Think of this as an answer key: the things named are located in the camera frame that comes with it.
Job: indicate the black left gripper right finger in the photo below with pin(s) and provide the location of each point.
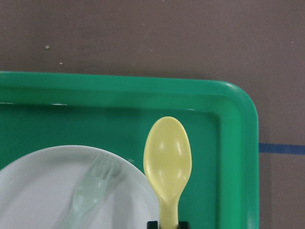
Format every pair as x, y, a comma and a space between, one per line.
183, 225

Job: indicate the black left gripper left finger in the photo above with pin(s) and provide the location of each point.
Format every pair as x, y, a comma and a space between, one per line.
152, 225

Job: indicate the green plastic tray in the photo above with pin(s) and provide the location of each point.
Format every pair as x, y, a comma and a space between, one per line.
115, 113

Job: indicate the yellow plastic spoon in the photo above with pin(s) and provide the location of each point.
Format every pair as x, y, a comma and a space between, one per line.
167, 163

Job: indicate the pale green plastic fork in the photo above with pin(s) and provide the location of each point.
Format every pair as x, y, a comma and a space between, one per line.
90, 191

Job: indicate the white round plate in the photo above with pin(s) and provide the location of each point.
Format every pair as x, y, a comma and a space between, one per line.
36, 190

